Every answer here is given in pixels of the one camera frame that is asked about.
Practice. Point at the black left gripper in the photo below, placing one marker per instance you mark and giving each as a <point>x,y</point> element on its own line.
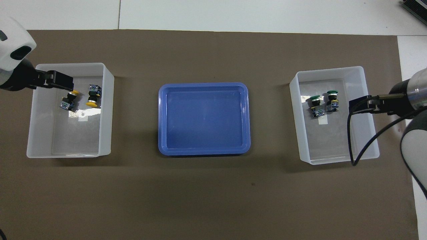
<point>23,78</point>

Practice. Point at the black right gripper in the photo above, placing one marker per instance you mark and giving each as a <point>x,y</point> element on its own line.
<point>400,105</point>

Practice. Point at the yellow push button switch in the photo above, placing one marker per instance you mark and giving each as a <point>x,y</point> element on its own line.
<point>68,99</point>
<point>92,96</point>

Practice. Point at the green push button switch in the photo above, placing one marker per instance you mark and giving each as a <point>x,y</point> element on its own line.
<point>332,100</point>
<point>316,106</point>

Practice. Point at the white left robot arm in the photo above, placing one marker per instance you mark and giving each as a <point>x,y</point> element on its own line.
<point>13,40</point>

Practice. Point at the small white label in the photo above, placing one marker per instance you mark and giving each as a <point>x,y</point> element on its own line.
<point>323,120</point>

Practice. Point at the translucent white plastic box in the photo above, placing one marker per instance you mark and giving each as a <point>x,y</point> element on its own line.
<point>43,133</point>
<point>333,146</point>

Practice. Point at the black ribbed device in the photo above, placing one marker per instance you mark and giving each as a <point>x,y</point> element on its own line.
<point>417,6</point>

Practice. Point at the blue plastic tray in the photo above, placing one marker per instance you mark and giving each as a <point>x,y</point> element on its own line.
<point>206,126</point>

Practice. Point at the brown paper mat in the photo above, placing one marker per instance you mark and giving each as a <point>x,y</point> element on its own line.
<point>206,200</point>

